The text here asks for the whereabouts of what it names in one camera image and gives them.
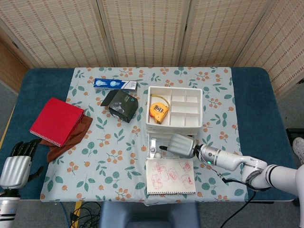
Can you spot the white drawer organizer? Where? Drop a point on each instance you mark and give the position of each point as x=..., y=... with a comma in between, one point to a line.
x=185, y=118

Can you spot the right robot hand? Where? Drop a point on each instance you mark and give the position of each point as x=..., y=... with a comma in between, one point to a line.
x=183, y=146

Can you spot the clear plastic storage box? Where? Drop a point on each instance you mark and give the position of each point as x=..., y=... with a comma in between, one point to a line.
x=164, y=140

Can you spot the blue table cover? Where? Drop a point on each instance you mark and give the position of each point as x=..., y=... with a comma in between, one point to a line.
x=256, y=107

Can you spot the yellow tape measure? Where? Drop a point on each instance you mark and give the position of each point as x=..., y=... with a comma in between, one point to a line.
x=158, y=111

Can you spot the red spiral notebook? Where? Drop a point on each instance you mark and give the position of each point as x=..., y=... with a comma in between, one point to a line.
x=55, y=118

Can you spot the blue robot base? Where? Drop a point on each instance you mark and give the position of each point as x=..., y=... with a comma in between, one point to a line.
x=149, y=215

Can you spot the silver metal clip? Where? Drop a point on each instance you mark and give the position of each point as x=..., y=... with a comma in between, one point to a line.
x=153, y=143

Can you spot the black cube box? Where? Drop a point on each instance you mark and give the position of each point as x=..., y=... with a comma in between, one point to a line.
x=123, y=107

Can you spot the white shoe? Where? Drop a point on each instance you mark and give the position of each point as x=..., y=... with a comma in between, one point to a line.
x=299, y=147

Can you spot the woven folding screen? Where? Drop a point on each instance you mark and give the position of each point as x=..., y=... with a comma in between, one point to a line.
x=147, y=31

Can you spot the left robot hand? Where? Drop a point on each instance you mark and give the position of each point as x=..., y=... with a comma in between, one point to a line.
x=14, y=169

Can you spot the white spiral sketchbook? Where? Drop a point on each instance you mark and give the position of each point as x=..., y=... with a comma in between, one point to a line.
x=169, y=178

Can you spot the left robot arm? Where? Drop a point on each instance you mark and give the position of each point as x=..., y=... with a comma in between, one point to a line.
x=7, y=206

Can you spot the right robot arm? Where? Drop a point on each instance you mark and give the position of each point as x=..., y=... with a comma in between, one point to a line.
x=249, y=164

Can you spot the small white object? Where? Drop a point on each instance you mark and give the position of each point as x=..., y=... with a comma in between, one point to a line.
x=157, y=155

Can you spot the brown cloth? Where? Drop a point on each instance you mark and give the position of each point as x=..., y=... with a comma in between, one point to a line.
x=78, y=133

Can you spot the blue toothpaste box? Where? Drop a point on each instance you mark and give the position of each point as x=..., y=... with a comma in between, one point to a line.
x=114, y=84

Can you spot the round silver coin cell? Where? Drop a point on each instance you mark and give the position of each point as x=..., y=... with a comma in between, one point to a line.
x=153, y=149

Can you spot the floral tablecloth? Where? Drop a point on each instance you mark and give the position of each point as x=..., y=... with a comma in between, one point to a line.
x=114, y=171

